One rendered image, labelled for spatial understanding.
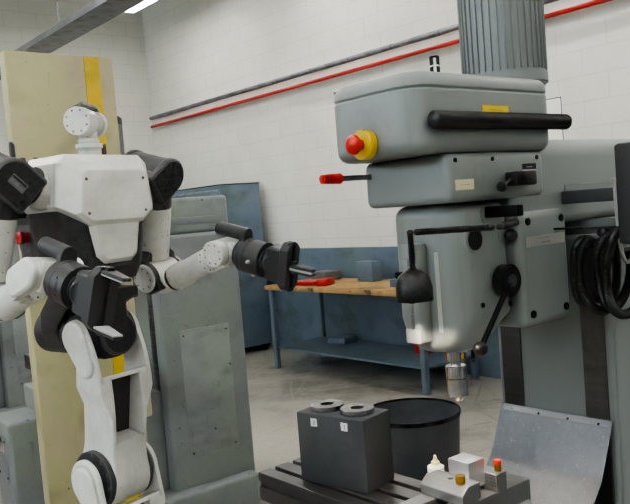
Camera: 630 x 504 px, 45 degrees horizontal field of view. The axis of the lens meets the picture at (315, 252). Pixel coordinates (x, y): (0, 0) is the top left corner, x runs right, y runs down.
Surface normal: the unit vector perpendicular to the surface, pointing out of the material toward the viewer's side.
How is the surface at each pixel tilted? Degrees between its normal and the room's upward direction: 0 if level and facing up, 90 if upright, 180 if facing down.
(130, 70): 90
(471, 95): 90
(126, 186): 90
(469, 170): 90
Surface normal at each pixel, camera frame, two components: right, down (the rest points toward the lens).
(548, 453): -0.73, -0.36
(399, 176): -0.76, 0.10
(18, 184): 0.72, 0.26
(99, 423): -0.60, 0.09
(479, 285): 0.64, -0.01
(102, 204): 0.79, -0.03
